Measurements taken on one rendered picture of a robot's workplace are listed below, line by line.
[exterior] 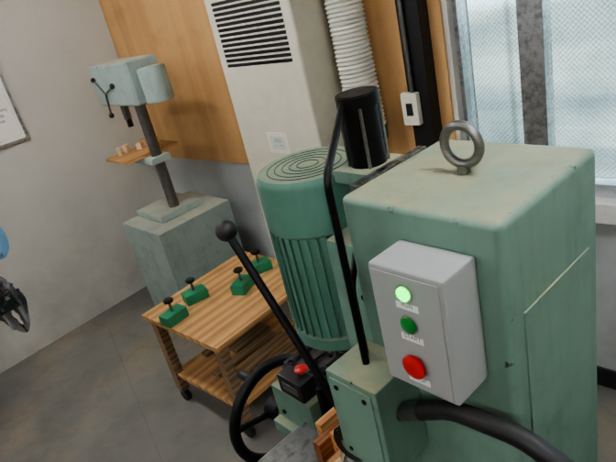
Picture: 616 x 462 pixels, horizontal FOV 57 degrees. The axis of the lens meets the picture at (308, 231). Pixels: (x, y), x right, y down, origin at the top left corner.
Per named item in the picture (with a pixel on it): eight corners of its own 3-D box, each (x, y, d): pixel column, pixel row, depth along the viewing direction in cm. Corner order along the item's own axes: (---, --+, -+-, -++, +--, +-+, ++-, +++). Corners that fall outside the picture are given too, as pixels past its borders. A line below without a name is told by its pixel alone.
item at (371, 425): (380, 416, 86) (363, 336, 80) (429, 443, 79) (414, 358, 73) (343, 452, 81) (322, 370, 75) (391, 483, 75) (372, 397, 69)
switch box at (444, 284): (418, 348, 72) (400, 237, 65) (489, 377, 64) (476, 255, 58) (388, 376, 68) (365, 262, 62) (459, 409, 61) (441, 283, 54)
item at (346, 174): (377, 192, 87) (357, 83, 80) (418, 199, 81) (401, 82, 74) (341, 214, 83) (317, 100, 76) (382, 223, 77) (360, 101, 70)
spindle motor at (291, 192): (342, 288, 114) (309, 141, 101) (412, 312, 101) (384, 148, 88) (278, 334, 104) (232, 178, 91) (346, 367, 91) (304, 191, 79)
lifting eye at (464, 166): (446, 167, 71) (441, 117, 68) (489, 171, 66) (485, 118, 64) (439, 172, 70) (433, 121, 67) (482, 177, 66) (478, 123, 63)
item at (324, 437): (396, 385, 128) (393, 368, 126) (403, 388, 126) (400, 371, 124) (317, 459, 114) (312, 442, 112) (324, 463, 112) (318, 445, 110)
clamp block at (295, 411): (322, 379, 140) (314, 349, 136) (361, 400, 130) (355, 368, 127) (278, 414, 132) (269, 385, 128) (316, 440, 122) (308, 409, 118)
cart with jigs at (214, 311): (267, 330, 323) (236, 231, 297) (342, 359, 285) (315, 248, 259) (175, 401, 283) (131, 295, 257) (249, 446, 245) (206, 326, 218)
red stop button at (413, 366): (408, 369, 65) (404, 349, 63) (429, 379, 63) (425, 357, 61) (402, 375, 64) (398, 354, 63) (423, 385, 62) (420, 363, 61)
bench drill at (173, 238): (214, 282, 392) (137, 51, 327) (270, 305, 348) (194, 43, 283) (155, 318, 364) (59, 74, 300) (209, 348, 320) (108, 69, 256)
